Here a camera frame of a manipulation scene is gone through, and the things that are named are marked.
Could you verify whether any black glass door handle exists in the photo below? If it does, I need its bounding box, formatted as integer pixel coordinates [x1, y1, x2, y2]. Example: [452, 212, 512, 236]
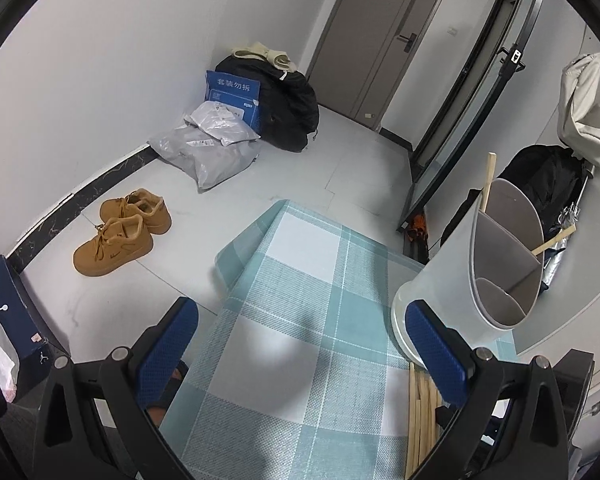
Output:
[497, 46, 526, 68]

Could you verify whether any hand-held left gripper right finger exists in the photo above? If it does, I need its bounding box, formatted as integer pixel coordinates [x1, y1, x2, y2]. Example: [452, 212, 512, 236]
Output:
[404, 299, 576, 480]

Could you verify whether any grey door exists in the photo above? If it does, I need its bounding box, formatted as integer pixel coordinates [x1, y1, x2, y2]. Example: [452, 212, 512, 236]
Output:
[305, 0, 456, 133]

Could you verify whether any black-framed glass door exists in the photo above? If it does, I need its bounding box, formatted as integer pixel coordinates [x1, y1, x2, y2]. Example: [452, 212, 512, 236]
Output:
[397, 0, 546, 233]

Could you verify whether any white utensil holder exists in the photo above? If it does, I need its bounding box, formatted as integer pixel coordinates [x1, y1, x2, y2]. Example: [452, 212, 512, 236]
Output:
[391, 177, 546, 366]

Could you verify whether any orange and black tool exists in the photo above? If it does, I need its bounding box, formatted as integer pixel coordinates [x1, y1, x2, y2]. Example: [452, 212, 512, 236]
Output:
[405, 212, 431, 261]

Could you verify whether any teal checked tablecloth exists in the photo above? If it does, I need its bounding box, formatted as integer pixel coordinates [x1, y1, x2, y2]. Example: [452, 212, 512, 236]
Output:
[160, 199, 516, 480]

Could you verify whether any beige cloth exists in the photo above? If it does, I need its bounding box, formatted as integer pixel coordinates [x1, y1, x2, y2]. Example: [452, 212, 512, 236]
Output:
[230, 41, 296, 73]

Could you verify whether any black sandal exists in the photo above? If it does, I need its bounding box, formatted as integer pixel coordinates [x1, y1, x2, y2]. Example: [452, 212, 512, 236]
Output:
[147, 360, 190, 423]

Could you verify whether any large grey parcel bag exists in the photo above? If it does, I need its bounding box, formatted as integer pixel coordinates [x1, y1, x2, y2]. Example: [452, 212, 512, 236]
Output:
[147, 127, 261, 192]

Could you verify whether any tan suede shoe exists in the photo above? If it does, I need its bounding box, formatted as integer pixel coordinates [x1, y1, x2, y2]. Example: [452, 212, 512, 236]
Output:
[73, 214, 154, 277]
[99, 188, 172, 236]

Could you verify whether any wooden chopstick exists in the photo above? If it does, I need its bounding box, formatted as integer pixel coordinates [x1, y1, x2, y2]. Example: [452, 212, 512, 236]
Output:
[424, 377, 435, 441]
[480, 152, 497, 211]
[416, 374, 428, 461]
[530, 225, 577, 256]
[406, 362, 419, 476]
[431, 385, 445, 427]

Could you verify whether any white hanging bag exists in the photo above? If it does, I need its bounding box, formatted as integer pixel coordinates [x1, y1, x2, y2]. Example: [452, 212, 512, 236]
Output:
[557, 51, 600, 168]

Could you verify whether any dark blue shoe box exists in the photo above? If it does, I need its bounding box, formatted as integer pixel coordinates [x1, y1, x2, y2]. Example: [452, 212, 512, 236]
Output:
[0, 254, 73, 396]

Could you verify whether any silver folded umbrella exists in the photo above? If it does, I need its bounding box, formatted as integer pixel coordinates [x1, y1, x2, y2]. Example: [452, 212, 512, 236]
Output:
[540, 200, 583, 301]

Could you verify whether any black backpack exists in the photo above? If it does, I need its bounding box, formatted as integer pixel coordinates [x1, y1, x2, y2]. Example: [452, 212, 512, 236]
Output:
[440, 144, 588, 261]

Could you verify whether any blue cardboard box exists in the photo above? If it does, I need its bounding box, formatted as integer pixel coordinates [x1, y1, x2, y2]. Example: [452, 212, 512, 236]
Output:
[202, 70, 263, 136]

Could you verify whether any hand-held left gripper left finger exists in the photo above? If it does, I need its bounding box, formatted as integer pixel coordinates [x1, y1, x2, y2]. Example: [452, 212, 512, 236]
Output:
[32, 296, 200, 480]

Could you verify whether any black duffel bag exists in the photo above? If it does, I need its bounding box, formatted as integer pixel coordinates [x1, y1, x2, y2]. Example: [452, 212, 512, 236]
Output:
[214, 52, 321, 153]

